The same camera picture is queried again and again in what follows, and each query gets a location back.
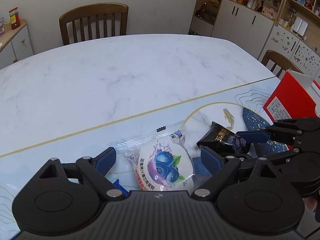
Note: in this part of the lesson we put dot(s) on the left gripper own left finger with blue pad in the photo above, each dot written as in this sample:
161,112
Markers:
95,169

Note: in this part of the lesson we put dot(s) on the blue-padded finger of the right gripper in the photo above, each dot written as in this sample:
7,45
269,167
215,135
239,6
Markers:
253,137

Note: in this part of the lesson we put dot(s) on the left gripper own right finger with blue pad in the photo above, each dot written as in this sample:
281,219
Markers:
222,169

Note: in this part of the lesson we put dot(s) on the black snack packet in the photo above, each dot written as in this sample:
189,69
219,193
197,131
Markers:
223,141

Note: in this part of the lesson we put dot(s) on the blueberry jelly packet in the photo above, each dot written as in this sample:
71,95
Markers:
160,159

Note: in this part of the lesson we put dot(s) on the person's right hand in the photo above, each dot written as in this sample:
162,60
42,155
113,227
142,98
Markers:
310,203

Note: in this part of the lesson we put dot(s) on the white orange snack packet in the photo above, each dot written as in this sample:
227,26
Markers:
113,178

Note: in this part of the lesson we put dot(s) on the red white cardboard box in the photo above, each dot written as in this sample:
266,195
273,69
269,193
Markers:
296,96

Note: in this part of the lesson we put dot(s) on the wooden chair far side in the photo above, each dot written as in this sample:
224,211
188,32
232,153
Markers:
279,60

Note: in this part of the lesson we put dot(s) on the wooden chair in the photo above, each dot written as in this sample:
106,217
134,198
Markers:
93,21
279,60

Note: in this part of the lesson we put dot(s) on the white side cabinet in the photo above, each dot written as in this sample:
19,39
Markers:
15,44

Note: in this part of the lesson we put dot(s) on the wooden chair left side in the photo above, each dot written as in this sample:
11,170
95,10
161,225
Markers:
93,21

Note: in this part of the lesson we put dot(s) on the red sauce jar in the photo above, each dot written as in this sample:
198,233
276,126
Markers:
14,18

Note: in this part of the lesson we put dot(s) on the white cabinet wall unit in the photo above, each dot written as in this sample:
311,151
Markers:
289,27

